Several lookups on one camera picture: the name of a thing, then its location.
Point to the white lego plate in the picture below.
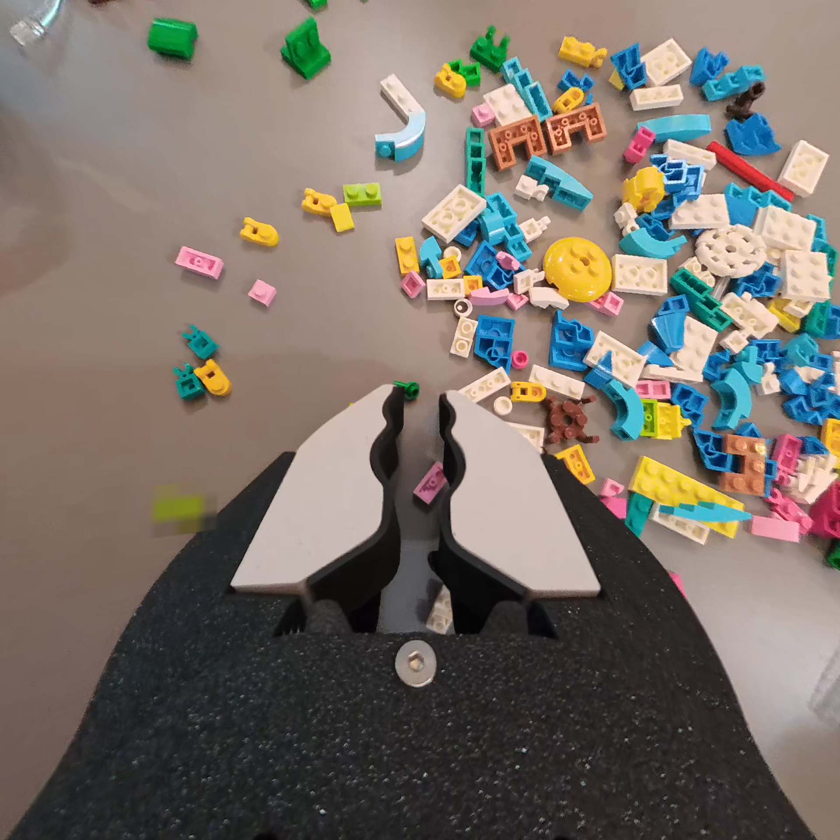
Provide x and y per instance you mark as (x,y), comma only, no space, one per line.
(440,609)

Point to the pile of mixed lego bricks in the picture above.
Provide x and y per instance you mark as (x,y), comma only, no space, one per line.
(656,262)

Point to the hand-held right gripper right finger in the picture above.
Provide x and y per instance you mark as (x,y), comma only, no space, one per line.
(518,512)

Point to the yellow lego tile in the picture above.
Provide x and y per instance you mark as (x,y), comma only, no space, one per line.
(342,217)

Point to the white and blue curved lego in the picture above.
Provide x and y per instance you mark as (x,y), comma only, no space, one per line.
(403,121)

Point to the green curved lego slope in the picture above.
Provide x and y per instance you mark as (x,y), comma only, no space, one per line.
(172,38)

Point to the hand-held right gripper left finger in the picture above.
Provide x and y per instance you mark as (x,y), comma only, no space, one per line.
(315,512)

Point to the lime green lego plate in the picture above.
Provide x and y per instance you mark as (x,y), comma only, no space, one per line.
(362,194)

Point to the tiny green lego stem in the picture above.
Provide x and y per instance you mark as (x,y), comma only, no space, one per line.
(410,389)

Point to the teal lego clip piece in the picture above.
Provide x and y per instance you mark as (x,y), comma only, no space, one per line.
(188,382)
(201,342)

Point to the pink lego tile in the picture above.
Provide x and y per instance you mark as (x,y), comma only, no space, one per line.
(430,484)

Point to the pink lego plate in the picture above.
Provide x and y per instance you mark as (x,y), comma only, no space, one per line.
(199,261)

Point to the clear plastic tube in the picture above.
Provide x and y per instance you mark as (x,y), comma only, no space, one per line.
(29,23)

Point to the green lego bracket piece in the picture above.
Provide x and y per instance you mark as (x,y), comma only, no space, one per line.
(305,49)

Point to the small pink lego piece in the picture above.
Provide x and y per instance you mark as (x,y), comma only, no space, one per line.
(262,292)

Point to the yellow lego clip piece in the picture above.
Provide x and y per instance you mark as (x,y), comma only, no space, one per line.
(317,200)
(259,232)
(214,378)

